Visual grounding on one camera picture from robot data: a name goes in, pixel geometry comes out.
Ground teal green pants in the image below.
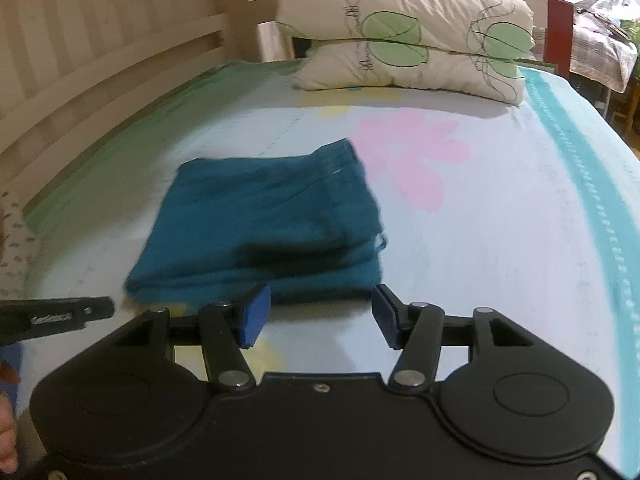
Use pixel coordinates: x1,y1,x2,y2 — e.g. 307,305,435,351
125,139,386,307

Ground person's left hand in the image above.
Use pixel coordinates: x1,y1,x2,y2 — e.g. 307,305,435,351
0,360,21,474

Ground floral bed sheet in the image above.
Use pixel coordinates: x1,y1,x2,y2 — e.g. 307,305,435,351
15,63,639,476

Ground lower leaf print pillow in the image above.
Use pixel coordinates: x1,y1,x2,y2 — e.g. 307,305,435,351
293,40,525,105

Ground leaf print pillow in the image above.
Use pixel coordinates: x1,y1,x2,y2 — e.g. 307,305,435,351
277,0,534,60
293,40,525,105

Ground upper leaf print pillow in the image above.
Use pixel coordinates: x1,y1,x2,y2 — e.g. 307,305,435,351
277,0,534,60

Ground plaid cloth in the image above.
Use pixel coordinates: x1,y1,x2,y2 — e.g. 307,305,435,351
564,0,639,93

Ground beige slatted bed frame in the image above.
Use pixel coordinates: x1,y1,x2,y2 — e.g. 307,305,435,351
1,0,293,204

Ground red bed post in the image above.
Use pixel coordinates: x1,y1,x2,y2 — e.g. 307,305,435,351
544,0,574,79

